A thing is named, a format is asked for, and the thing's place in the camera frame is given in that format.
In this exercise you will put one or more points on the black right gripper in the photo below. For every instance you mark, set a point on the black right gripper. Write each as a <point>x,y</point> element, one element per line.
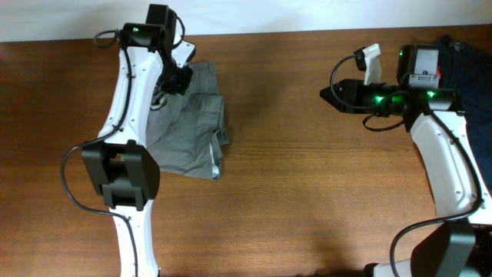
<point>352,91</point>

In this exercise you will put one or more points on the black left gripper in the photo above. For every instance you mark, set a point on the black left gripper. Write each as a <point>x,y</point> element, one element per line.
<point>181,85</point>

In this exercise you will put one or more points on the grey cargo shorts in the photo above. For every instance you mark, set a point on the grey cargo shorts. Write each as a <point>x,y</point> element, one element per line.
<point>185,136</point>

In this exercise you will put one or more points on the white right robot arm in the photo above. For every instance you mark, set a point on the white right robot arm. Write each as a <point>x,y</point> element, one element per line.
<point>458,241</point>

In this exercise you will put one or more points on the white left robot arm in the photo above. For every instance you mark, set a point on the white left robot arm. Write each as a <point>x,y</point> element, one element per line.
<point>153,62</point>

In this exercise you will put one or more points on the dark navy garment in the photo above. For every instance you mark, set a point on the dark navy garment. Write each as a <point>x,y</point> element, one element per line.
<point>467,70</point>

